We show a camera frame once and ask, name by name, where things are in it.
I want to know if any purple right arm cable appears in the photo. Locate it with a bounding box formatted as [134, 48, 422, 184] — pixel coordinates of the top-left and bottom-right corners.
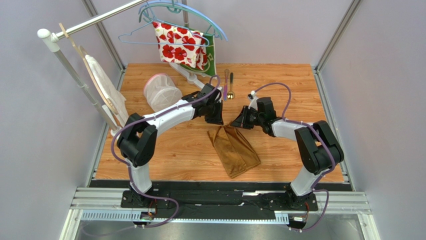
[251, 82, 337, 233]

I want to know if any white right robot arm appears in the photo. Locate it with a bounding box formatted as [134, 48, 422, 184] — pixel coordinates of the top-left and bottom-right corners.
[230, 97, 345, 209]

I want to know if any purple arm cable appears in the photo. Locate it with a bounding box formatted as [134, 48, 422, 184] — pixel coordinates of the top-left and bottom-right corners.
[110, 74, 222, 229]
[251, 82, 337, 233]

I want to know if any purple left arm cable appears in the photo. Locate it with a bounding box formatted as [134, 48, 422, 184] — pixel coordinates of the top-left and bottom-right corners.
[110, 74, 222, 229]

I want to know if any gold spoon black handle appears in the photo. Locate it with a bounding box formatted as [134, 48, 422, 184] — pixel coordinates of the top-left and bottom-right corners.
[227, 72, 235, 100]

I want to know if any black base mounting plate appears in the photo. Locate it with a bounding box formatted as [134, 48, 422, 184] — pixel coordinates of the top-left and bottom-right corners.
[120, 181, 319, 220]

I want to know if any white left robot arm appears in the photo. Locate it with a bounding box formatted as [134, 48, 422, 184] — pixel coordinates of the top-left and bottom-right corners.
[116, 83, 224, 208]

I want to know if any white mesh laundry basket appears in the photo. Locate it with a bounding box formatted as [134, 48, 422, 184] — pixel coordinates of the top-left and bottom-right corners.
[143, 73, 183, 112]

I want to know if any red floral cloth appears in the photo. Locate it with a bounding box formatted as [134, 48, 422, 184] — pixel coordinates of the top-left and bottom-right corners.
[152, 21, 208, 70]

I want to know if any green patterned cloth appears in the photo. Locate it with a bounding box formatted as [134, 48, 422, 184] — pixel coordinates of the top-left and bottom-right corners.
[178, 33, 216, 77]

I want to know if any teal plastic hanger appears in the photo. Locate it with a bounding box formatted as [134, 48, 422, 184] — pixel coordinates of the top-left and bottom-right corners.
[138, 0, 221, 38]

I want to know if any white mesh garment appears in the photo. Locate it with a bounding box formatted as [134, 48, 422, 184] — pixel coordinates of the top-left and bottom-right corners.
[84, 54, 129, 127]

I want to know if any aluminium frame rail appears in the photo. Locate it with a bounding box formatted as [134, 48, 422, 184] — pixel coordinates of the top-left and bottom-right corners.
[70, 187, 372, 224]

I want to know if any wooden hanger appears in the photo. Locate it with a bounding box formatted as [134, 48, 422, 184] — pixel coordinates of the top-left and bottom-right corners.
[58, 22, 129, 116]

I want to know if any blue plastic hanger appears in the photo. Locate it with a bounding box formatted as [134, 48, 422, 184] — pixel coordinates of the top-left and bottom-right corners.
[141, 0, 230, 42]

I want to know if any brown cloth napkin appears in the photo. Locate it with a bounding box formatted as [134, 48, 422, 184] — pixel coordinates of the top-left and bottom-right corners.
[207, 125, 261, 179]

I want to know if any purple handled knife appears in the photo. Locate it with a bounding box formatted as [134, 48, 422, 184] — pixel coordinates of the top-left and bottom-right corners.
[223, 68, 230, 101]

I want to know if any white clothes rack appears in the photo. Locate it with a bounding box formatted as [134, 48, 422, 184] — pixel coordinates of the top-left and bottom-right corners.
[36, 0, 219, 164]

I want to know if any light blue wire hanger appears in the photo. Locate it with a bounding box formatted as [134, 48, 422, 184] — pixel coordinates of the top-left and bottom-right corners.
[118, 20, 210, 48]

